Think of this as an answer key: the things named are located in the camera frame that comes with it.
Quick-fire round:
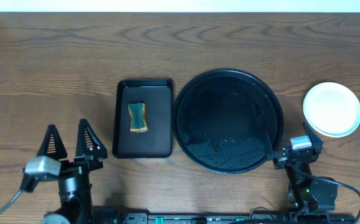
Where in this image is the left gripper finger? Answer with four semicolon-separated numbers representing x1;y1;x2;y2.
37;124;67;161
75;119;108;160

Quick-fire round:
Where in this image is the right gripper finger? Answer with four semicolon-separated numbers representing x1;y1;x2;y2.
303;122;323;154
263;131;275;161

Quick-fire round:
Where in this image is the light green plate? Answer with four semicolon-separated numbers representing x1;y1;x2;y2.
302;82;360;138

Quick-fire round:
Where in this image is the green and orange sponge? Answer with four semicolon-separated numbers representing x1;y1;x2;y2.
128;103;148;133

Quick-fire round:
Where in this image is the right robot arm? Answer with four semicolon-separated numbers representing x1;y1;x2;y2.
269;123;338;222

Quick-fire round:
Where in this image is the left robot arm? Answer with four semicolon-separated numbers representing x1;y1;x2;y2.
20;119;121;224

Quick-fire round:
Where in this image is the round black tray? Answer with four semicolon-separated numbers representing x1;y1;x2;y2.
173;69;284;174

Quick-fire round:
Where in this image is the black rectangular tray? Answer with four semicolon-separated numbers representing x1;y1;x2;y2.
112;80;173;159

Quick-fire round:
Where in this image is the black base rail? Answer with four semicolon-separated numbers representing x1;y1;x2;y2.
42;212;355;224

